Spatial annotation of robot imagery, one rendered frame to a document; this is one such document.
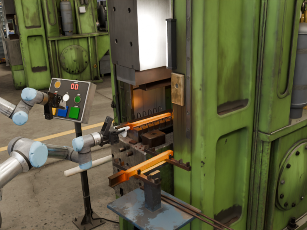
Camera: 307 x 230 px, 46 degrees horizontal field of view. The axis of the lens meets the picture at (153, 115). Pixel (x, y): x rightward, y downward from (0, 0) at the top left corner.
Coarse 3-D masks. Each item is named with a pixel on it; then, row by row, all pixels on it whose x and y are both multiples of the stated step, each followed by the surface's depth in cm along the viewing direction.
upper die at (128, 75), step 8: (120, 72) 215; (128, 72) 208; (136, 72) 203; (144, 72) 207; (152, 72) 210; (160, 72) 214; (168, 72) 218; (120, 80) 217; (128, 80) 210; (136, 80) 204; (144, 80) 208; (152, 80) 212
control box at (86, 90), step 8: (56, 80) 256; (64, 80) 253; (72, 80) 250; (56, 88) 254; (64, 88) 252; (80, 88) 246; (88, 88) 243; (72, 96) 247; (80, 96) 244; (88, 96) 244; (72, 104) 246; (80, 104) 243; (88, 104) 245; (56, 112) 250; (80, 112) 242; (88, 112) 246; (72, 120) 244; (80, 120) 241; (88, 120) 247
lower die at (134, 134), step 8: (160, 112) 247; (136, 120) 231; (152, 120) 228; (160, 120) 229; (168, 120) 229; (136, 128) 218; (144, 128) 218; (152, 128) 222; (128, 136) 225; (136, 136) 218
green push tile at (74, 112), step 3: (72, 108) 244; (75, 108) 243; (78, 108) 242; (72, 111) 244; (75, 111) 243; (78, 111) 242; (69, 114) 244; (72, 114) 244; (75, 114) 242; (78, 114) 242; (69, 117) 244; (72, 117) 243; (75, 117) 242
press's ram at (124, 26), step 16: (112, 0) 203; (128, 0) 191; (144, 0) 188; (160, 0) 194; (112, 16) 207; (128, 16) 194; (144, 16) 191; (160, 16) 197; (112, 32) 211; (128, 32) 198; (144, 32) 193; (160, 32) 200; (112, 48) 215; (128, 48) 202; (144, 48) 196; (160, 48) 203; (128, 64) 206; (144, 64) 199; (160, 64) 206
